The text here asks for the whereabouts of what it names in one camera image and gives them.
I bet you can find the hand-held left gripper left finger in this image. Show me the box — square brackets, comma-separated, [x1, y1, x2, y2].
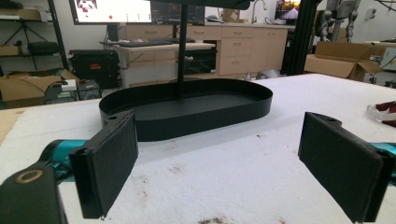
[68, 110, 139, 220]

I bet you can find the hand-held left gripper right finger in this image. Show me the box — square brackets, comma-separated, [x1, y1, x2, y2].
[297, 111, 396, 224]

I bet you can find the black crate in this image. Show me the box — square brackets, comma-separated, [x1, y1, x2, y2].
[44, 78, 103, 105]

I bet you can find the white power adapter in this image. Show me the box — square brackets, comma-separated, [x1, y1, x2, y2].
[61, 78, 78, 92]

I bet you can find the black equipment case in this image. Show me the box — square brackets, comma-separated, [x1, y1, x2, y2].
[68, 49, 120, 91]

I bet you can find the open cardboard box with flaps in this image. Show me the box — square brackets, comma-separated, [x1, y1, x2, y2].
[304, 40, 385, 82]

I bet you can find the black two-tier tray stand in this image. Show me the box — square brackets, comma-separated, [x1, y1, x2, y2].
[98, 0, 274, 143]

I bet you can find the white appliance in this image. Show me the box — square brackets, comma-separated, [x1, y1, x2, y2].
[379, 46, 396, 72]

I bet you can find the light wooden desk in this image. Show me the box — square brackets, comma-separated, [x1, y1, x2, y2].
[114, 42, 218, 89]

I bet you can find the large open cardboard box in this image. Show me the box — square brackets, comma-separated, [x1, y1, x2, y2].
[0, 68, 80, 109]

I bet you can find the black keyboard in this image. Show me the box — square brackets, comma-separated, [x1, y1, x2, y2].
[118, 39, 174, 49]

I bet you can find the black bag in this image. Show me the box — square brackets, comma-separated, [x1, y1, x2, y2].
[26, 41, 61, 57]

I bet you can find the black computer under desk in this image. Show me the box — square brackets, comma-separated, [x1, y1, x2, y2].
[183, 48, 218, 76]

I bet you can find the grey robot on stand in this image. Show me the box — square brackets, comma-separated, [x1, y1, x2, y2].
[314, 0, 362, 44]

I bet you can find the light wooden cabinet counter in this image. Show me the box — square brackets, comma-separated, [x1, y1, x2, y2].
[124, 21, 296, 77]

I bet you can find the black metal shelf rack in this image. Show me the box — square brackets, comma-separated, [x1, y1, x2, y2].
[0, 0, 70, 72]

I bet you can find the white-screen computer monitor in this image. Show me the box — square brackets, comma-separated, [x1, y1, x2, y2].
[68, 0, 153, 25]

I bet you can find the monitor with colourful screen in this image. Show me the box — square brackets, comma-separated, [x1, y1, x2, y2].
[275, 0, 302, 21]

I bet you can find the dark-screen computer monitor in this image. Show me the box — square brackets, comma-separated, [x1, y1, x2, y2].
[150, 0, 206, 26]

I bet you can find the metal sink faucet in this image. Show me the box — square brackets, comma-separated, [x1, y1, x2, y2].
[250, 0, 269, 24]

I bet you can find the flat cardboard box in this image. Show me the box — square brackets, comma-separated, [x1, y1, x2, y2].
[0, 7, 52, 22]

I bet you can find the small cardboard box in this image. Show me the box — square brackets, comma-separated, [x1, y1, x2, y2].
[221, 7, 241, 23]

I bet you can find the black aluminium frame post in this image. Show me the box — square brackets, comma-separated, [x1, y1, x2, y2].
[280, 0, 322, 77]

